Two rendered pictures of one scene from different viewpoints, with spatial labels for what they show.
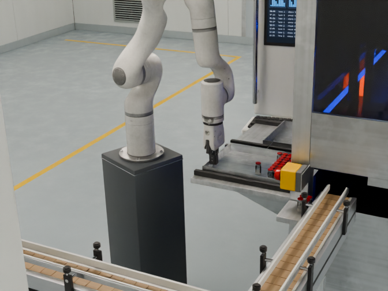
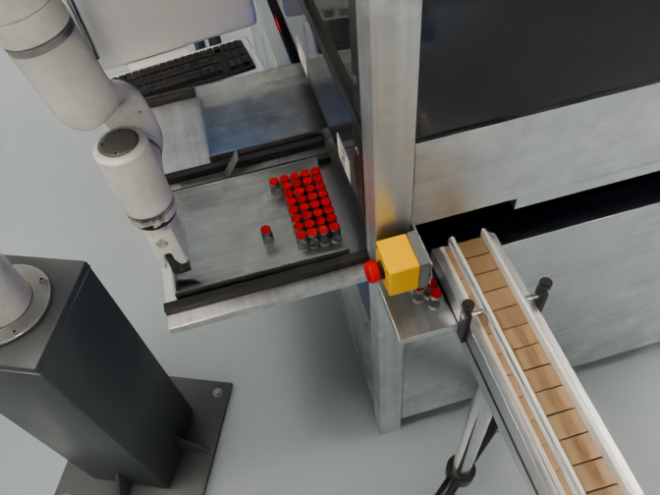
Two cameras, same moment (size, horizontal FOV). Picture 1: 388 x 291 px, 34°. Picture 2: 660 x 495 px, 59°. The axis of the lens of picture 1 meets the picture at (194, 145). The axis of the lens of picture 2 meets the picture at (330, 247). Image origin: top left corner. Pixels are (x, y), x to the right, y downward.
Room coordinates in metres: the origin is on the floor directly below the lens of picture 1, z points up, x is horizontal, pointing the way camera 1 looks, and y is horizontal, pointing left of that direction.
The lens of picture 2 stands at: (1.57, 0.10, 1.82)
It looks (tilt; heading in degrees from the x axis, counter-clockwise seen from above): 53 degrees down; 323
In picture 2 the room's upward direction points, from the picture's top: 8 degrees counter-clockwise
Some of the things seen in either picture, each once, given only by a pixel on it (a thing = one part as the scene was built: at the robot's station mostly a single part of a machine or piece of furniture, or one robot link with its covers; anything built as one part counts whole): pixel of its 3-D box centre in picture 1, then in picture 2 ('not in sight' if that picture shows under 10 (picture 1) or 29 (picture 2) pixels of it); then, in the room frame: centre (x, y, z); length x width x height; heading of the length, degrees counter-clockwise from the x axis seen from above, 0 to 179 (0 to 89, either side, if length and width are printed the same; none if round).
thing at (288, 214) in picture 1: (302, 214); (423, 302); (1.92, -0.36, 0.87); 0.14 x 0.13 x 0.02; 62
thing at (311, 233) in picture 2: (283, 167); (303, 209); (2.23, -0.34, 0.90); 0.18 x 0.02 x 0.05; 152
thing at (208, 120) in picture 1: (212, 117); (150, 206); (2.29, -0.07, 1.09); 0.09 x 0.08 x 0.03; 152
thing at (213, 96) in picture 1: (212, 96); (134, 170); (2.29, -0.08, 1.17); 0.09 x 0.08 x 0.13; 143
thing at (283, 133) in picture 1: (311, 139); (272, 108); (2.53, -0.50, 0.90); 0.34 x 0.26 x 0.04; 62
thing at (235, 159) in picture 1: (256, 164); (252, 225); (2.28, -0.24, 0.90); 0.34 x 0.26 x 0.04; 62
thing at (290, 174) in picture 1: (293, 176); (401, 263); (1.95, -0.33, 1.00); 0.08 x 0.07 x 0.07; 62
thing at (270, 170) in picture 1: (278, 166); (294, 212); (2.24, -0.32, 0.90); 0.18 x 0.02 x 0.05; 152
